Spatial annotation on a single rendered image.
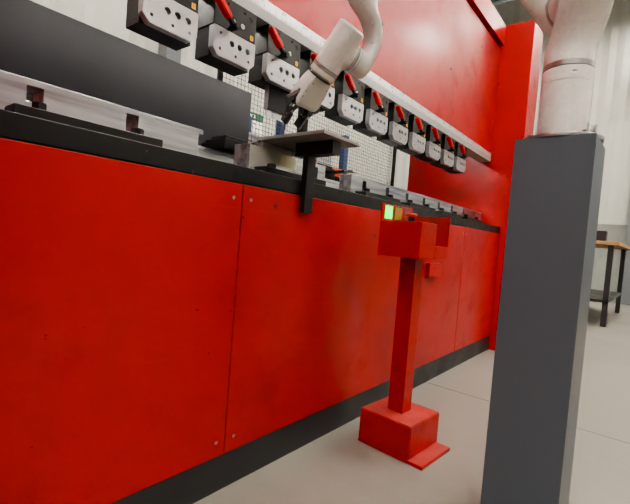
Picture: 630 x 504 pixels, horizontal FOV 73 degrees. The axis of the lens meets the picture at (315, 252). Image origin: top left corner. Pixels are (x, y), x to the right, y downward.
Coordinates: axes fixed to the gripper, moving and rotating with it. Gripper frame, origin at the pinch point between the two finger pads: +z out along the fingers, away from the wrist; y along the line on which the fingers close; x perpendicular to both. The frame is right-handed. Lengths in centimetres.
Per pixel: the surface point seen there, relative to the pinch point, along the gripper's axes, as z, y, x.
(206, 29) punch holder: -8.4, 28.3, -18.1
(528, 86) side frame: -70, -216, -38
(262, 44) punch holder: -11.9, 8.7, -19.3
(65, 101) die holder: 13, 63, 3
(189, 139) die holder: 13.9, 32.9, 3.8
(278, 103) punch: 0.2, -1.0, -10.3
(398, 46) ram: -36, -71, -37
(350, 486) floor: 62, -4, 91
